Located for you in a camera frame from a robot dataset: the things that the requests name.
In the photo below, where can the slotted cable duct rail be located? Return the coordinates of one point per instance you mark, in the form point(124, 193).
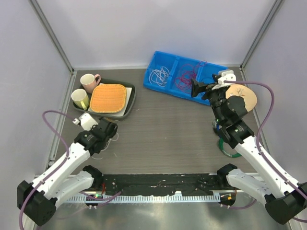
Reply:
point(176, 198)

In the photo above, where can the aluminium frame post left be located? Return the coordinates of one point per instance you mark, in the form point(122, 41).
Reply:
point(41, 16)

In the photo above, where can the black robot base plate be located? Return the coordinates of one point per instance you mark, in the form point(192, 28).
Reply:
point(190, 184)

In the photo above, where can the orange woven mat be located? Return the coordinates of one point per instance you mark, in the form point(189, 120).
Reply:
point(108, 98)

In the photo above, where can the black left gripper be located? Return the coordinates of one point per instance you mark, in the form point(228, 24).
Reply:
point(113, 132)

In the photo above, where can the beige decorated ceramic plate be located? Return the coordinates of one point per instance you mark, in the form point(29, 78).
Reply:
point(246, 93)

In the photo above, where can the yellow green ceramic mug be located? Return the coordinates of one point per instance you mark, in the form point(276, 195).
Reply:
point(80, 98)

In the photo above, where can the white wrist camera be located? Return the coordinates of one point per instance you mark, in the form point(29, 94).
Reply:
point(86, 121)
point(224, 78)

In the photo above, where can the pink ceramic mug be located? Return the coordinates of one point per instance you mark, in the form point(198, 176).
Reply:
point(90, 82)

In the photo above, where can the aluminium frame post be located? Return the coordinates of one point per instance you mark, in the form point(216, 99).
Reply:
point(41, 16)
point(262, 31)

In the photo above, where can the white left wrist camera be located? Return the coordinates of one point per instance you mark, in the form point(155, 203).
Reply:
point(86, 121)

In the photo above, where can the blue three-compartment plastic bin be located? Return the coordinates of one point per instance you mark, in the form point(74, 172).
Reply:
point(171, 74)

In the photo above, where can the aluminium frame post right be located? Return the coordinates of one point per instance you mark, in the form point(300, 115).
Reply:
point(262, 31)

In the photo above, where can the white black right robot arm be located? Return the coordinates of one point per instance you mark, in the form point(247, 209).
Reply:
point(283, 196)

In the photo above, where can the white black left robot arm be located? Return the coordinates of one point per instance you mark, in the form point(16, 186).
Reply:
point(39, 199)

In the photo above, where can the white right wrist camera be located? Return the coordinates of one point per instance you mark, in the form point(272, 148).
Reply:
point(224, 78)

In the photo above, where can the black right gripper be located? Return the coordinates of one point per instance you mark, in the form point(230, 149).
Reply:
point(199, 87)

